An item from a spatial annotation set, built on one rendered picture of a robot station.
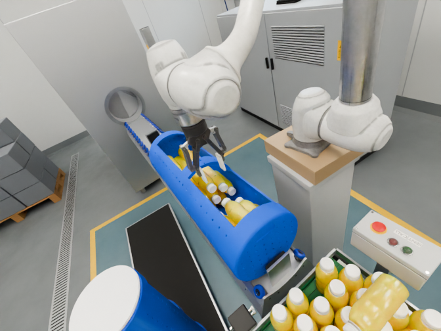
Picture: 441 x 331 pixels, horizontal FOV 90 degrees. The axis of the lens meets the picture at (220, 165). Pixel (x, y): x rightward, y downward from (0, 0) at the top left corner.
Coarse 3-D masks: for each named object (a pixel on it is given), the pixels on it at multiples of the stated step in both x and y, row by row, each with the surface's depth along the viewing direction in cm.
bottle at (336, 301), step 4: (328, 284) 66; (324, 288) 67; (328, 288) 65; (324, 292) 66; (328, 292) 64; (324, 296) 67; (328, 296) 64; (332, 296) 63; (336, 296) 62; (340, 296) 62; (344, 296) 62; (348, 296) 64; (328, 300) 65; (332, 300) 63; (336, 300) 62; (340, 300) 62; (344, 300) 62; (332, 304) 64; (336, 304) 63; (340, 304) 63; (344, 304) 63; (336, 308) 65
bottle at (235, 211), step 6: (228, 204) 84; (234, 204) 83; (240, 204) 84; (228, 210) 83; (234, 210) 81; (240, 210) 80; (246, 210) 80; (228, 216) 84; (234, 216) 80; (240, 216) 78; (234, 222) 81
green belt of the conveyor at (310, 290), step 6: (336, 264) 82; (312, 276) 82; (306, 282) 81; (312, 282) 80; (306, 288) 79; (312, 288) 79; (306, 294) 78; (312, 294) 77; (318, 294) 77; (270, 324) 74; (264, 330) 74; (270, 330) 73
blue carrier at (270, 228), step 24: (168, 144) 133; (168, 168) 107; (216, 168) 121; (192, 192) 89; (240, 192) 106; (192, 216) 90; (216, 216) 76; (264, 216) 68; (288, 216) 72; (216, 240) 75; (240, 240) 66; (264, 240) 70; (288, 240) 80; (240, 264) 68; (264, 264) 77
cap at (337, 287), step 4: (332, 280) 63; (336, 280) 63; (340, 280) 63; (332, 284) 63; (336, 284) 62; (340, 284) 62; (332, 288) 62; (336, 288) 62; (340, 288) 61; (344, 288) 61; (332, 292) 63; (336, 292) 61; (340, 292) 61; (344, 292) 61
